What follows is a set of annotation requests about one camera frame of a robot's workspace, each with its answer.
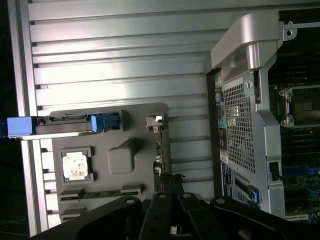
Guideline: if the green RAM stick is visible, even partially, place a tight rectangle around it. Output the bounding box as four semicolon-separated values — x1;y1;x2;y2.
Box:
79;189;123;200

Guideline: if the grey parts rack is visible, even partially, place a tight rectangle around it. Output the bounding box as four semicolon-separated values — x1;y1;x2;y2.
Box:
37;102;173;226

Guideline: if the silver CPU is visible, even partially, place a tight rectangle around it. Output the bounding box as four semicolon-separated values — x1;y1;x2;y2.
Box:
61;151;88;180

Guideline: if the open PC case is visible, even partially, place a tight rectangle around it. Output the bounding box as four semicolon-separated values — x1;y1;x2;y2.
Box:
204;9;320;223

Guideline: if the green motherboard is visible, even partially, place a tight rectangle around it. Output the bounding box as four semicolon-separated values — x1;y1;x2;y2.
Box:
268;49;320;221

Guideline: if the blue expansion slot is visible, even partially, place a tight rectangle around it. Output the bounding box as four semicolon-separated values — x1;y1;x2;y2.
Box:
303;164;320;177

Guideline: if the hard disk in blue carrier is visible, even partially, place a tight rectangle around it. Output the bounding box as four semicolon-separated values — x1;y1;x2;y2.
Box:
0;111;120;141

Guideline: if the CPU socket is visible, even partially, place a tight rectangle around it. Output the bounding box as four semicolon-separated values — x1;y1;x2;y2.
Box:
278;86;320;130

